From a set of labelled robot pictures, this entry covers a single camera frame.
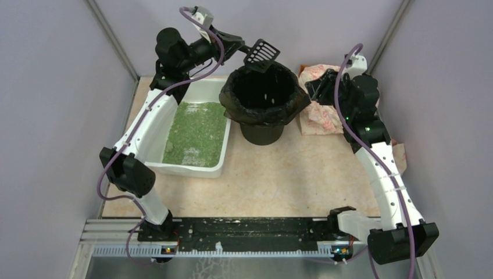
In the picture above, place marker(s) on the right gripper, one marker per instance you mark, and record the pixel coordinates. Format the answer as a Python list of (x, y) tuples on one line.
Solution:
[(329, 82)]

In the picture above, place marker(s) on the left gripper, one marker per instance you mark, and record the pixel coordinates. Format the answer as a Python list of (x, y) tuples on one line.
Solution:
[(228, 40)]

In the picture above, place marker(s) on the black litter scoop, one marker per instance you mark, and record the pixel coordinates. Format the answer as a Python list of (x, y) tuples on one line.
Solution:
[(260, 56)]

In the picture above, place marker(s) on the black trash bin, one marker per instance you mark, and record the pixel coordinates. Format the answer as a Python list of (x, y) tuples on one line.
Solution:
[(261, 135)]

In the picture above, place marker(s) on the white plastic litter box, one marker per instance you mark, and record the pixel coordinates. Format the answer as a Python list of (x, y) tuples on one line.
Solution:
[(198, 130)]

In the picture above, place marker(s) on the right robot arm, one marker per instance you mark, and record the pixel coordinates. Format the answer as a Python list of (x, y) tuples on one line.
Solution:
[(401, 233)]

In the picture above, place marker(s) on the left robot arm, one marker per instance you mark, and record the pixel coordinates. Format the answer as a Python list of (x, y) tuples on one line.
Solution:
[(123, 164)]

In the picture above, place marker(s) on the green litter clump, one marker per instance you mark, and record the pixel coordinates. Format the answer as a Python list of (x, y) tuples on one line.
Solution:
[(168, 147)]

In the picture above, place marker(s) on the pink floral cloth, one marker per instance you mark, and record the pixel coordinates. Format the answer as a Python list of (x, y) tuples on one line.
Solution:
[(318, 119)]

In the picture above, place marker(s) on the black garbage bag liner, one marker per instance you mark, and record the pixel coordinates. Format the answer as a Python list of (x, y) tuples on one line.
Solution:
[(269, 99)]

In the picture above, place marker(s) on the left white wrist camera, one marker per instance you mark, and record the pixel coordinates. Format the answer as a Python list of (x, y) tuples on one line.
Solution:
[(204, 17)]

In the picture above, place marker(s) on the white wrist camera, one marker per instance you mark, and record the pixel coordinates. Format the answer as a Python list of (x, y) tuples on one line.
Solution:
[(204, 17), (356, 66)]

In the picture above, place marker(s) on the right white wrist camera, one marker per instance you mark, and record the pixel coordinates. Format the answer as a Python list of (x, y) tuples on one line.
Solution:
[(356, 66)]

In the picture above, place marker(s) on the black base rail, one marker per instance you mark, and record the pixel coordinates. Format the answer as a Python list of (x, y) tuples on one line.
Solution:
[(215, 237)]

